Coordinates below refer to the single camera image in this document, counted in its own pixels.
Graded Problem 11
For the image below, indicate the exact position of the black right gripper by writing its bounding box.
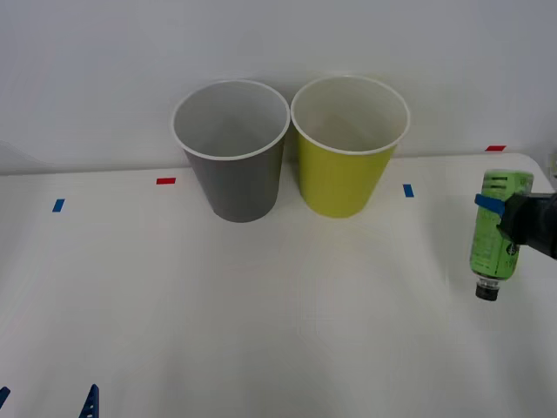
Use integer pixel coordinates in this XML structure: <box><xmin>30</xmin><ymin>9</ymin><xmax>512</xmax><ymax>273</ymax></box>
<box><xmin>473</xmin><ymin>190</ymin><xmax>557</xmax><ymax>262</ymax></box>

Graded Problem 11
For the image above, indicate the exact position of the green plastic bottle black cap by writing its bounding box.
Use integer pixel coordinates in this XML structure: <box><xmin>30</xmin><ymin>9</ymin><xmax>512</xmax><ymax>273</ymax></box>
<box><xmin>468</xmin><ymin>168</ymin><xmax>535</xmax><ymax>301</ymax></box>

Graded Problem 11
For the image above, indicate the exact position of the yellow-green plastic waste bin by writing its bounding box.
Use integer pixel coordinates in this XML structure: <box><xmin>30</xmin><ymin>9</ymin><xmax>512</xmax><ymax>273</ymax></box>
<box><xmin>289</xmin><ymin>74</ymin><xmax>412</xmax><ymax>219</ymax></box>

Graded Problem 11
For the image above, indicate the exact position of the grey plastic waste bin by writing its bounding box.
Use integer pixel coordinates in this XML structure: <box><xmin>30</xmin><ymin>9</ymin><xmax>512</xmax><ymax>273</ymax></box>
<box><xmin>171</xmin><ymin>78</ymin><xmax>292</xmax><ymax>224</ymax></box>

